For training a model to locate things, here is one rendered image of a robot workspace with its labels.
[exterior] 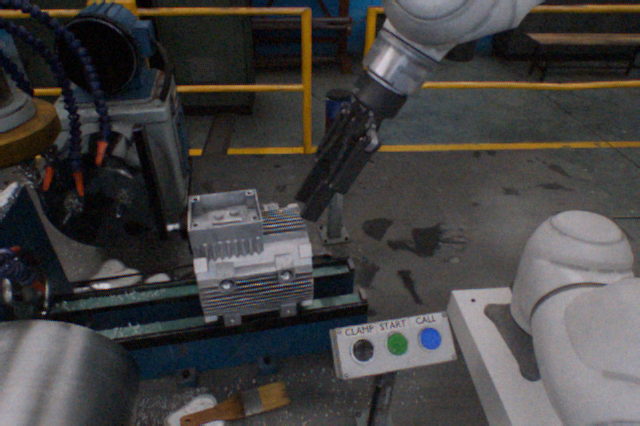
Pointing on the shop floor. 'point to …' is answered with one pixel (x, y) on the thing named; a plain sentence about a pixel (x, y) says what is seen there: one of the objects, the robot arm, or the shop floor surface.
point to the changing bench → (581, 44)
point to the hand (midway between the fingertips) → (314, 194)
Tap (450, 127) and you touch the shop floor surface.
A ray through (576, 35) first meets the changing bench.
